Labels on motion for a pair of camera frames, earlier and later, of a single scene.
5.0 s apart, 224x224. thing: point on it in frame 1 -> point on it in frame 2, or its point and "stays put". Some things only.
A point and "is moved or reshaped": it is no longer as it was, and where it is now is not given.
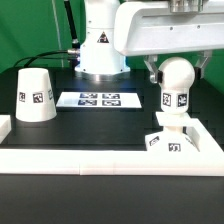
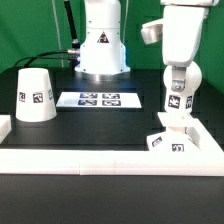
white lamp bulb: (177, 77) is moved or reshaped
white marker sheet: (99, 99) stays put
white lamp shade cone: (35, 101) stays put
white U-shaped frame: (208, 161) stays put
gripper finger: (151, 61) -> (178, 78)
